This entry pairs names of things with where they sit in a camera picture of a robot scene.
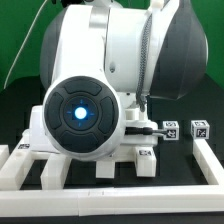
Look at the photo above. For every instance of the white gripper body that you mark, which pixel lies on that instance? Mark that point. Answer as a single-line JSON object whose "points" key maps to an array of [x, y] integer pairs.
{"points": [[43, 142]]}

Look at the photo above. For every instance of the white tagged cube right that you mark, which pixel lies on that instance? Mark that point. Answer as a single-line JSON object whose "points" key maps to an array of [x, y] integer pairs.
{"points": [[200, 129]]}

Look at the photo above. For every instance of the white part at left edge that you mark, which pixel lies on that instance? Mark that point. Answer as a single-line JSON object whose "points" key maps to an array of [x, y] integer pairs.
{"points": [[4, 154]]}

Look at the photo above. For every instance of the white tagged cube left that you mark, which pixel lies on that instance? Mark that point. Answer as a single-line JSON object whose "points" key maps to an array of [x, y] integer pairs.
{"points": [[172, 130]]}

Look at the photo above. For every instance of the white U-shaped obstacle fence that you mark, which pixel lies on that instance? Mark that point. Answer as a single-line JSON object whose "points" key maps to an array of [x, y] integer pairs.
{"points": [[114, 201]]}

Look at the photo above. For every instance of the white tagged cube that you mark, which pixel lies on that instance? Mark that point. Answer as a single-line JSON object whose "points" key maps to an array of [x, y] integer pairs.
{"points": [[200, 129], [172, 130]]}

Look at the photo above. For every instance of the white chair back frame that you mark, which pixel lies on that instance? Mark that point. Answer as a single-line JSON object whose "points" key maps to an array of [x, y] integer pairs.
{"points": [[21, 160]]}

